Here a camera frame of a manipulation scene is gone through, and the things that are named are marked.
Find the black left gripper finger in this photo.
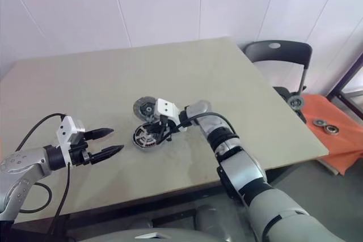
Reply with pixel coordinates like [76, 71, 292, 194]
[90, 145, 125, 165]
[84, 128, 115, 141]

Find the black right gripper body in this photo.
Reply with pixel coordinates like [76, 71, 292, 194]
[157, 114, 175, 134]

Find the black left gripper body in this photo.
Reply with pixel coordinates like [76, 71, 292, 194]
[69, 139, 93, 167]

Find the round motor stator disc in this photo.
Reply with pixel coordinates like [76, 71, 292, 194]
[133, 125, 160, 148]

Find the round silver motor lid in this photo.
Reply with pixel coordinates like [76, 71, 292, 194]
[132, 97, 158, 122]

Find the large grey bearing wheel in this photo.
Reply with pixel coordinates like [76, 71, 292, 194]
[286, 94, 305, 111]

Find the black folding chair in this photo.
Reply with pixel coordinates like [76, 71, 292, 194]
[243, 40, 313, 124]

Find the orange cloth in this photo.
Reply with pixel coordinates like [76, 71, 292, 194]
[299, 94, 363, 176]

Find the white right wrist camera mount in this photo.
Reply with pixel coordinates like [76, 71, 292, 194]
[155, 97, 188, 133]

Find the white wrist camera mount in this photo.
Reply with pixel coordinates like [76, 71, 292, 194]
[56, 115, 86, 167]
[155, 97, 188, 133]

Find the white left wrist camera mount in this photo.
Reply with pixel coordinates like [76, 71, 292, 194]
[56, 115, 86, 167]

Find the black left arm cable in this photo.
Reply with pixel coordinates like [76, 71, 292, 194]
[15, 113, 71, 226]

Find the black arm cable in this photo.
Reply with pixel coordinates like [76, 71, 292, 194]
[15, 113, 71, 226]
[170, 112, 240, 138]

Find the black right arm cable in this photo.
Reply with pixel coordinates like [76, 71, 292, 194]
[170, 112, 240, 138]

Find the bearing ring with copper centre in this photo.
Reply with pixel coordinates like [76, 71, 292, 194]
[324, 124, 340, 136]

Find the dark window frame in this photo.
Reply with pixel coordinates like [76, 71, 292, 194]
[328, 54, 363, 101]

